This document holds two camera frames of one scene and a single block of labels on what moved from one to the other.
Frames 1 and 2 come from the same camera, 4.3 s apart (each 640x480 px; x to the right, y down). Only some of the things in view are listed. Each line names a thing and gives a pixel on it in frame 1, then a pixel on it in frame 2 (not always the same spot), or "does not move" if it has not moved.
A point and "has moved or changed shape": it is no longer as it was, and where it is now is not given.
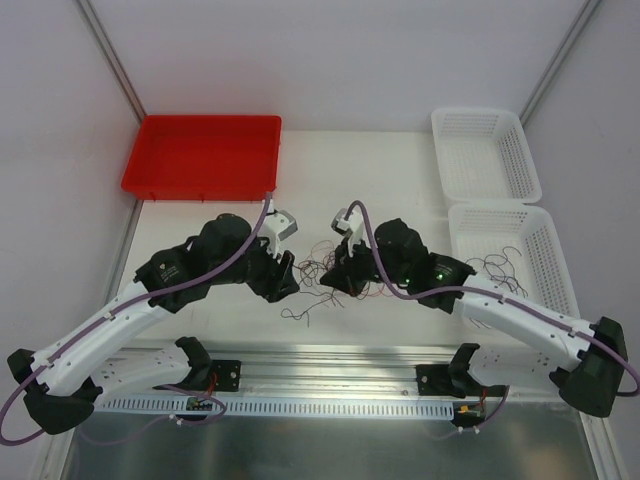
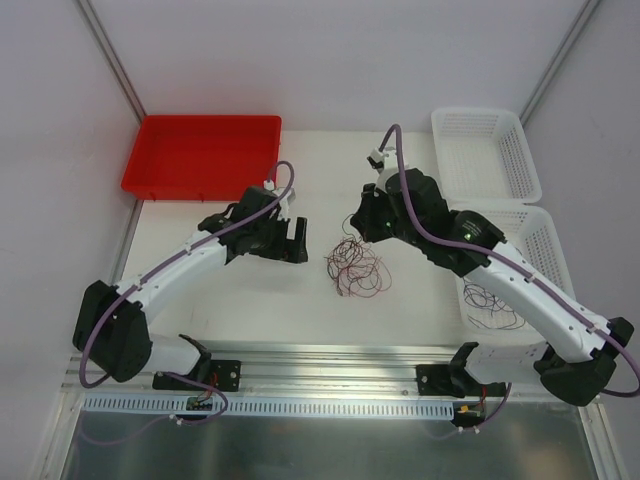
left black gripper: (273, 279) to (282, 242)
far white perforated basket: (484, 156) does not move
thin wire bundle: (321, 256) has moved or changed shape
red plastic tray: (205, 158) does not move
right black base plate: (439, 380) does not move
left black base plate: (211, 375) does not move
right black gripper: (351, 270) to (368, 220)
